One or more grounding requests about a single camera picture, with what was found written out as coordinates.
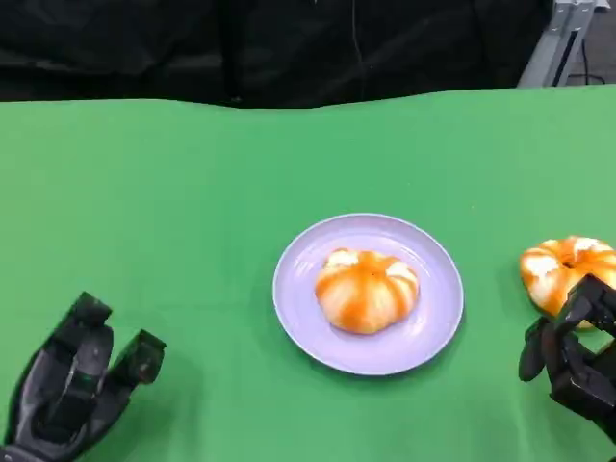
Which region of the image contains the lilac plate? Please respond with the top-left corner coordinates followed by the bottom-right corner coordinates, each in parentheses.
top-left (271, 212), bottom-right (465, 377)

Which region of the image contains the black background cable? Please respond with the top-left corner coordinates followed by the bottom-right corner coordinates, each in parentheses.
top-left (570, 36), bottom-right (608, 86)

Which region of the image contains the grey metal frame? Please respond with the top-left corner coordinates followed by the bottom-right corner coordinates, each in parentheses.
top-left (515, 0), bottom-right (594, 89)

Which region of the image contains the green table cloth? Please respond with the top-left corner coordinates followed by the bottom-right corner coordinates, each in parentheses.
top-left (0, 82), bottom-right (616, 462)

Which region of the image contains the thin hanging cord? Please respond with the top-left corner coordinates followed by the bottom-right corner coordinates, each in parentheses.
top-left (349, 0), bottom-right (368, 88)

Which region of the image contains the orange white toy bread roll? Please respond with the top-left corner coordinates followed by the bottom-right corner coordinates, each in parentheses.
top-left (315, 246), bottom-right (421, 335)
top-left (518, 235), bottom-right (616, 330)

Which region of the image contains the black backdrop curtain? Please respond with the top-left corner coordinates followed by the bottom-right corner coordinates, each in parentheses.
top-left (0, 0), bottom-right (554, 110)

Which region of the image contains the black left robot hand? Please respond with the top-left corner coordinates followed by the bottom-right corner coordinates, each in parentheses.
top-left (0, 290), bottom-right (167, 462)

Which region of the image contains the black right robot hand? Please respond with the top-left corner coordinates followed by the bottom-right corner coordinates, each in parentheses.
top-left (517, 273), bottom-right (616, 429)

